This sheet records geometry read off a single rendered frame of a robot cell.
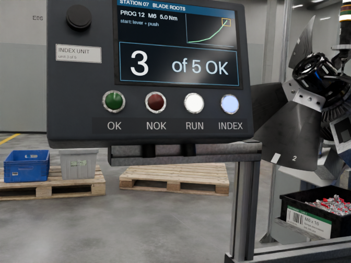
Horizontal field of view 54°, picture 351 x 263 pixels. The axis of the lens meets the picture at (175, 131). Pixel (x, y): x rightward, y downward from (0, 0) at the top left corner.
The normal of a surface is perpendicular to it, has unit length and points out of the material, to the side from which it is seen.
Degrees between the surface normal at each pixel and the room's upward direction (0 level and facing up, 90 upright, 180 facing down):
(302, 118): 51
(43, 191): 90
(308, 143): 46
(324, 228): 90
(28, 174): 90
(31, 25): 90
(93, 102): 75
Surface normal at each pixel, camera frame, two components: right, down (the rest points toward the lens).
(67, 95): 0.33, -0.13
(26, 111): 0.18, 0.13
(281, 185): -0.95, 0.00
